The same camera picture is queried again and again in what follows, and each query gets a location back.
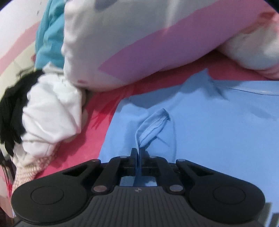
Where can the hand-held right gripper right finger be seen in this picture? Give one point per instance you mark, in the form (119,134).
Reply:
(142,158)

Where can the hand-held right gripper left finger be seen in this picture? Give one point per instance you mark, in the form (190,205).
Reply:
(135,158)

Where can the light blue shirt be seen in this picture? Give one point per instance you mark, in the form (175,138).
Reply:
(207,131)

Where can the pink floral blanket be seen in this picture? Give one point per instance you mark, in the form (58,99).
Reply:
(87,139)

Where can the white garment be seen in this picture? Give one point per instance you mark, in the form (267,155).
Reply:
(50,115)

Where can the pink checked cloth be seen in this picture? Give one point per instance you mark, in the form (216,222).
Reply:
(28,172)

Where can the pink patchwork quilt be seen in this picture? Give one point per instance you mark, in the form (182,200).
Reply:
(130,32)

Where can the black garment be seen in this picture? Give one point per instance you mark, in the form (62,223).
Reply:
(11,113)

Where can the teal striped garment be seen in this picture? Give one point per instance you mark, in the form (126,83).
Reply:
(50,43)

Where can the pink and white headboard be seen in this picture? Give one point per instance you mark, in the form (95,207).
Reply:
(17,43)

